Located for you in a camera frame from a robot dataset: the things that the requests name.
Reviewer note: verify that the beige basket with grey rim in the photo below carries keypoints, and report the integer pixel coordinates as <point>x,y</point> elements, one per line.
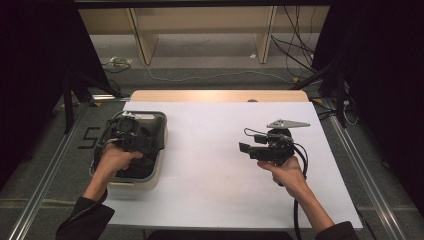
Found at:
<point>146,185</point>

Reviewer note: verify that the black curtain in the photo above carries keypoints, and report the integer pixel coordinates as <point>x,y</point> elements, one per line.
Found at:
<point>386,83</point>
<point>30,66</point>

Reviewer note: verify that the aluminium floor rail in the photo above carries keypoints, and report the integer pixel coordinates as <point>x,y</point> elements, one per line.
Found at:
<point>43,186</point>
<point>366,180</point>

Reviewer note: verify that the person's left hand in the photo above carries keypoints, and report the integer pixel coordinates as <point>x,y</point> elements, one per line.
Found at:
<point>115,161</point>

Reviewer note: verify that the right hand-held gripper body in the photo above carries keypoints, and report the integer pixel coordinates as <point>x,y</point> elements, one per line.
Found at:
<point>276,150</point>

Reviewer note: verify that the small white floor scrap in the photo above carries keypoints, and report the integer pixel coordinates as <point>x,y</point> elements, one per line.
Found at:
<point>253,56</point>

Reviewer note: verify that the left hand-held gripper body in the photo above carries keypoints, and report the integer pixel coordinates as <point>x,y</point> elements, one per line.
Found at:
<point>130,136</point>

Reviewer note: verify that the black overhead frame beam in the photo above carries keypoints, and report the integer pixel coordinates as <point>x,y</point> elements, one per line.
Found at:
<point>200,3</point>

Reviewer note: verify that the dark grey skirt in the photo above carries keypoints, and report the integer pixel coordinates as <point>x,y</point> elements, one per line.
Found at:
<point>146,160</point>

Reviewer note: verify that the person's right hand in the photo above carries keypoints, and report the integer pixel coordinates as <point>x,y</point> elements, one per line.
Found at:
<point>288,175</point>

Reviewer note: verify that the black tripod stand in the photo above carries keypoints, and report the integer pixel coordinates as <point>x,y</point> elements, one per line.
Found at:
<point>340,100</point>
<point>68,106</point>

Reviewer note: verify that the beige wooden shelf unit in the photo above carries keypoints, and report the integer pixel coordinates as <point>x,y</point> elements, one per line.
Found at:
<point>200,20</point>

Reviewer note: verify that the person's dark lap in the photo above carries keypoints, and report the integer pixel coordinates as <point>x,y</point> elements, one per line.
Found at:
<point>220,235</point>

